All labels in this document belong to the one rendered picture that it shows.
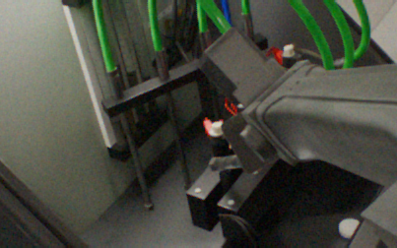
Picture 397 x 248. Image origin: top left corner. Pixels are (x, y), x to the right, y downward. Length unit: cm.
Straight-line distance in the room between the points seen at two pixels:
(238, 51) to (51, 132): 58
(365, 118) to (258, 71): 32
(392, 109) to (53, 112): 88
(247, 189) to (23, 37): 43
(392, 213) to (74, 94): 95
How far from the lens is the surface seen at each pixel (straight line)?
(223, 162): 87
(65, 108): 111
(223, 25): 72
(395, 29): 142
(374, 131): 26
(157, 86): 109
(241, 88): 58
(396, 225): 19
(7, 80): 101
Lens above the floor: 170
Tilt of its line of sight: 37 degrees down
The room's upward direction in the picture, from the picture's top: 11 degrees counter-clockwise
